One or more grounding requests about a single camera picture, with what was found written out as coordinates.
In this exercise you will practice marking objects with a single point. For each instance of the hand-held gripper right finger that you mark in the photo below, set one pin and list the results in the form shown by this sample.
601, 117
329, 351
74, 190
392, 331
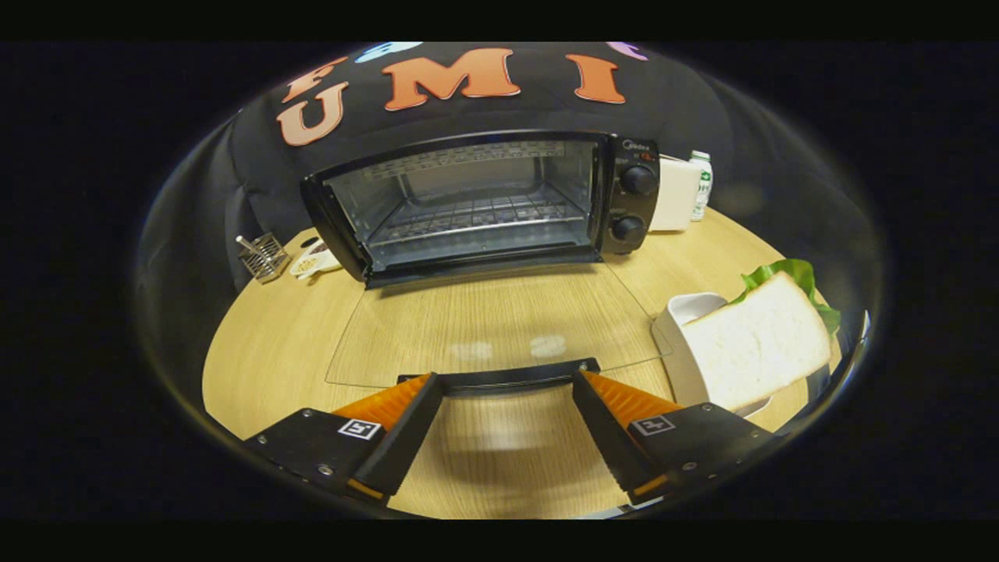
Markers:
605, 429

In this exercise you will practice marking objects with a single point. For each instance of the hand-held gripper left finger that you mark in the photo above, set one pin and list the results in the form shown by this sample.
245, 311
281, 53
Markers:
410, 433

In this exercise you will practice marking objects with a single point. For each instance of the white bread lettuce sandwich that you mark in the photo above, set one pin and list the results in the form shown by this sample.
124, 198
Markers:
757, 351

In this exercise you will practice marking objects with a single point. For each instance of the black toaster oven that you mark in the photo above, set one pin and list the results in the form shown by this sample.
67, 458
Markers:
636, 199

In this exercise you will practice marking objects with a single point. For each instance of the white pop-up toaster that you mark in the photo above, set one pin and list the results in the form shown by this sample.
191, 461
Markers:
673, 195

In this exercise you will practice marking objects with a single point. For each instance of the white ribbed tray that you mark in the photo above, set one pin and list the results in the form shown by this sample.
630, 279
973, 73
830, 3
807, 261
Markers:
687, 343

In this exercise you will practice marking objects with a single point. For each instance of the white bottle green label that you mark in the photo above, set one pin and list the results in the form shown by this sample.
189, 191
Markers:
703, 183

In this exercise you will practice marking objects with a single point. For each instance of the white device at table edge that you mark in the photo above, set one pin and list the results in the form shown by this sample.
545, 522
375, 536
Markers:
865, 328

